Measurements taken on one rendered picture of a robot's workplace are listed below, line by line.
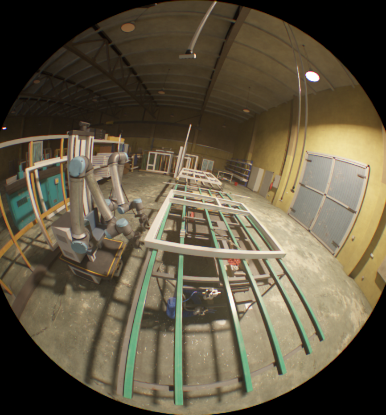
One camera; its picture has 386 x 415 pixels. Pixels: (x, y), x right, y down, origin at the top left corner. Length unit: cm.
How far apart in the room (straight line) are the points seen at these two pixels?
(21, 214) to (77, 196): 320
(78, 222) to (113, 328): 121
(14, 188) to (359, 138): 1091
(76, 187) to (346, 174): 739
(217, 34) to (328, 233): 1032
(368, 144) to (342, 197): 284
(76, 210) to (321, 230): 728
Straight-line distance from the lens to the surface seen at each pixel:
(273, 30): 756
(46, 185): 423
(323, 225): 679
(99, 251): 190
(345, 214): 647
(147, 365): 163
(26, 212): 404
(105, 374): 178
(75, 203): 94
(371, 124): 775
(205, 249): 103
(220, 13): 736
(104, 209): 108
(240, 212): 213
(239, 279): 109
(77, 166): 86
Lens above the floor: 161
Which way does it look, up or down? 23 degrees down
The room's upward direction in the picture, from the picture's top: 12 degrees clockwise
